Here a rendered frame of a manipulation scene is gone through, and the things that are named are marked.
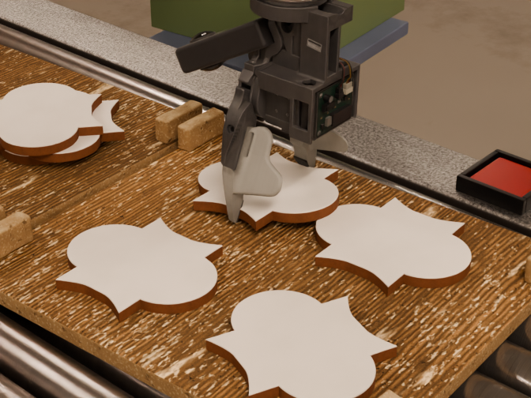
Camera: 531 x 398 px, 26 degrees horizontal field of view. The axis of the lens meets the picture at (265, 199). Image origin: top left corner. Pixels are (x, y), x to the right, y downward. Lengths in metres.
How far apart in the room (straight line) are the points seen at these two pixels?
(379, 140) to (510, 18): 2.90
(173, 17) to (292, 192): 0.61
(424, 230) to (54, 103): 0.42
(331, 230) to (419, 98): 2.48
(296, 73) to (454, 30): 3.02
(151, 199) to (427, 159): 0.30
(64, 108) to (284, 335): 0.42
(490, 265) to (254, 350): 0.24
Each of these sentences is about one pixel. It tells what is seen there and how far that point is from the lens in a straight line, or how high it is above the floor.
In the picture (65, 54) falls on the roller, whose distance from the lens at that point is 1.46.
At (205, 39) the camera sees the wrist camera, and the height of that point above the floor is 1.09.
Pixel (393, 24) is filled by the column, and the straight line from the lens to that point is 1.67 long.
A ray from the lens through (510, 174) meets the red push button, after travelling 1.17.
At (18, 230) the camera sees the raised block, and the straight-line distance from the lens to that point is 1.03.
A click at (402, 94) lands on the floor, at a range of 3.50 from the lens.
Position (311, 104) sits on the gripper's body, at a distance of 0.96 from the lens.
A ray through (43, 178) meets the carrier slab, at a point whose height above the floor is 0.94.
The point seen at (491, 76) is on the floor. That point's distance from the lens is 3.67.
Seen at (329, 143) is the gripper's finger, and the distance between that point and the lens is 1.08.
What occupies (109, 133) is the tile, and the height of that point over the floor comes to 0.96.
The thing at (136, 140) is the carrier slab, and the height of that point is 0.94.
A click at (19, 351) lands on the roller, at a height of 0.92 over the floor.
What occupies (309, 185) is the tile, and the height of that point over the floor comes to 0.95.
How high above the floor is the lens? 1.49
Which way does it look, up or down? 31 degrees down
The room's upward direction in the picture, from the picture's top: straight up
